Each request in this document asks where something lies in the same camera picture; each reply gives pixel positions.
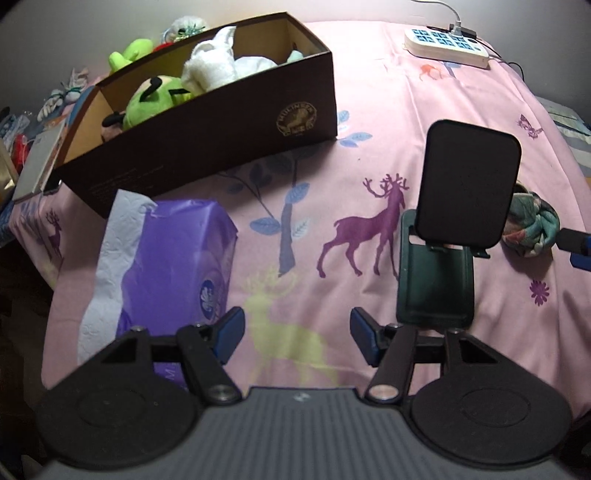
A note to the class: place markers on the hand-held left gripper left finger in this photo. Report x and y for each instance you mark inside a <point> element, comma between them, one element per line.
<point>228,332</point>

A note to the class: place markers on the black charger plug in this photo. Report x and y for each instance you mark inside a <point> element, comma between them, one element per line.
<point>464,32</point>

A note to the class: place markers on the light mint soft cloth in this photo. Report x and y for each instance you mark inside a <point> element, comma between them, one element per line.
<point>295,56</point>

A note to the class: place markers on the bright green plush toy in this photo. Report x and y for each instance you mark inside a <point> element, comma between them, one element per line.
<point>129,53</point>

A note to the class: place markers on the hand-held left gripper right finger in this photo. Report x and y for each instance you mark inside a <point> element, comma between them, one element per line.
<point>364,334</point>

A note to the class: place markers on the blue white cloth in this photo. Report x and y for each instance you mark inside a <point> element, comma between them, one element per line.
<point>14,124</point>

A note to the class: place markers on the black green phone stand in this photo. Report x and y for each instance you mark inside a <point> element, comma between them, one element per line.
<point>466,184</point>

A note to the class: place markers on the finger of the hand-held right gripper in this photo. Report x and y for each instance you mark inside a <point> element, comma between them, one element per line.
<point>577,242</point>

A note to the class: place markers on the brown cardboard box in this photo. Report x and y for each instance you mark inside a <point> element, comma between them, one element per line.
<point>207,138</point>

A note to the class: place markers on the gold paper bag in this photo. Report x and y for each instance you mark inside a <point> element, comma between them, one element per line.
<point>5,180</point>

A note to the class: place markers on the red plush toy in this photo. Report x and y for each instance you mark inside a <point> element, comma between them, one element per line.
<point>162,47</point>

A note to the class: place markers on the white flat box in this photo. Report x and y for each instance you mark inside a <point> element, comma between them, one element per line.
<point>37,166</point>

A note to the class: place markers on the blue striped bedding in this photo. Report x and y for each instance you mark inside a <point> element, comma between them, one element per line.
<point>570,124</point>

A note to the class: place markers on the green frog plush toy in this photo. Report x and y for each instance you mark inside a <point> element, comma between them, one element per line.
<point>152,104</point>

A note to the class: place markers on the pink printed bedsheet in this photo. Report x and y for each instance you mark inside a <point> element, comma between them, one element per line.
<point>323,184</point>

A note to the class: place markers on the pink plush toy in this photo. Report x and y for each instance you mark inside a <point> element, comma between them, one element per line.
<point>111,132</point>

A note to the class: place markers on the white power strip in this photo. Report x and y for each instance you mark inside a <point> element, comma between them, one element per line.
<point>443,46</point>

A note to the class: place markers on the red packet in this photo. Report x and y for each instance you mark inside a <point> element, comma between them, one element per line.
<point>19,152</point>

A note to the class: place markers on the purple tissue pack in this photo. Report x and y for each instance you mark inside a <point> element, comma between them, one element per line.
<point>184,249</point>

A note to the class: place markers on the teal cloth bundle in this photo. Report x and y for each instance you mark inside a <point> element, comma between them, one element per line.
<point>531,230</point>

